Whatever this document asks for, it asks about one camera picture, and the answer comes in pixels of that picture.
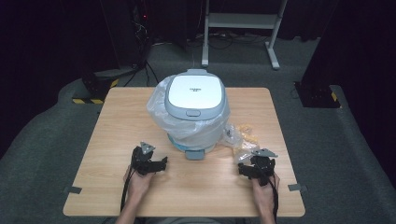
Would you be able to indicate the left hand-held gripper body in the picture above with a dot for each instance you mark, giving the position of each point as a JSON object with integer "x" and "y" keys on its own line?
{"x": 141, "y": 161}

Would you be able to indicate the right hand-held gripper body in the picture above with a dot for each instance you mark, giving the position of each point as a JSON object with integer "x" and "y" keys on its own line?
{"x": 264, "y": 166}

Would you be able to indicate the clear plastic bag yellow contents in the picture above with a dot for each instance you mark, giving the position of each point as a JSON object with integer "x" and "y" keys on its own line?
{"x": 247, "y": 138}

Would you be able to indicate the person's left hand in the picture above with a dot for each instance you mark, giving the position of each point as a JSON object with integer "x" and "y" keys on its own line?
{"x": 137, "y": 186}

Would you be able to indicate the person's right hand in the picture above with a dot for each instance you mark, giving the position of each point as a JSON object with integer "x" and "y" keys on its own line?
{"x": 264, "y": 196}

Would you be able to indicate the crumpled clear plastic wrapper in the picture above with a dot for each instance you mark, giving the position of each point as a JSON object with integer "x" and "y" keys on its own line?
{"x": 231, "y": 135}

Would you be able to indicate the grey tape piece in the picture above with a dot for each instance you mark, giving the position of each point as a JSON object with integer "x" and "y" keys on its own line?
{"x": 73, "y": 189}
{"x": 295, "y": 187}

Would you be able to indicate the white lidded trash bin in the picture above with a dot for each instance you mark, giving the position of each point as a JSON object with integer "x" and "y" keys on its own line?
{"x": 160, "y": 109}

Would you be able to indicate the black stand base striped tape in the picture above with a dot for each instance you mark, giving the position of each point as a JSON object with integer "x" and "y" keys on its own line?
{"x": 98, "y": 85}
{"x": 316, "y": 95}

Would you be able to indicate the white metal stand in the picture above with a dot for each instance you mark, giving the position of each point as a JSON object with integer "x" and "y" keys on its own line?
{"x": 239, "y": 21}

